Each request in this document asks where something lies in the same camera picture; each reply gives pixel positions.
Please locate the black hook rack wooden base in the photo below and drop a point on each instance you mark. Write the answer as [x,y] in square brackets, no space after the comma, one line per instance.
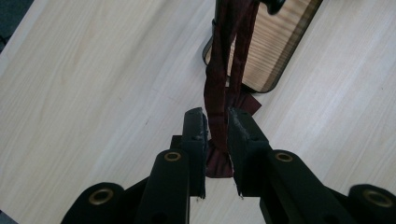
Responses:
[274,46]

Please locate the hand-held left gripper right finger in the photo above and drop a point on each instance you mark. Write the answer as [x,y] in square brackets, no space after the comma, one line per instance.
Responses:
[247,149]

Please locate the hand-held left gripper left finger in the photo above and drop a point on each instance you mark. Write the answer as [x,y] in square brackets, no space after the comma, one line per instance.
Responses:
[194,146]

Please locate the dark maroon bow tie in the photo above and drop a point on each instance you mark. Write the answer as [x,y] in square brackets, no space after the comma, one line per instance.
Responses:
[218,93]

